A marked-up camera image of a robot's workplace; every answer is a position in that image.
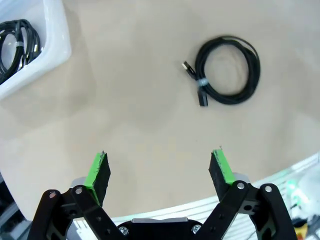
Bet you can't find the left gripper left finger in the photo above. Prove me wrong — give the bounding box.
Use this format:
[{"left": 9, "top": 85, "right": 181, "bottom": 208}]
[{"left": 26, "top": 149, "right": 119, "bottom": 240}]

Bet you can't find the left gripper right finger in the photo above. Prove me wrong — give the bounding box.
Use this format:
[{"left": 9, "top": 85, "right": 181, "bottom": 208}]
[{"left": 199, "top": 147, "right": 298, "bottom": 240}]

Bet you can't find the black USB cable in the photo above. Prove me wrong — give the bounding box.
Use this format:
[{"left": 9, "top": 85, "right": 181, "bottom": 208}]
[{"left": 181, "top": 34, "right": 261, "bottom": 108}]

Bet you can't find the black USB cable angled plug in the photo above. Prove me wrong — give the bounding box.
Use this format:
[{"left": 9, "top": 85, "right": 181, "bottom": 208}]
[{"left": 0, "top": 19, "right": 43, "bottom": 85}]

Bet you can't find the yellow emergency stop button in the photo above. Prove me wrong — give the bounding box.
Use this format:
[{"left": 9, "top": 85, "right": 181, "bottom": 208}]
[{"left": 292, "top": 219, "right": 311, "bottom": 238}]

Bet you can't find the clear plastic storage container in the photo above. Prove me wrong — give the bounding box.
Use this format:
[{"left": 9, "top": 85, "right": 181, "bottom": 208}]
[{"left": 0, "top": 0, "right": 73, "bottom": 101}]

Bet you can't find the aluminium extrusion frame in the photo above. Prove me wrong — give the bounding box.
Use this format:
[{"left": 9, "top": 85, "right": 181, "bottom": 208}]
[{"left": 67, "top": 153, "right": 320, "bottom": 240}]

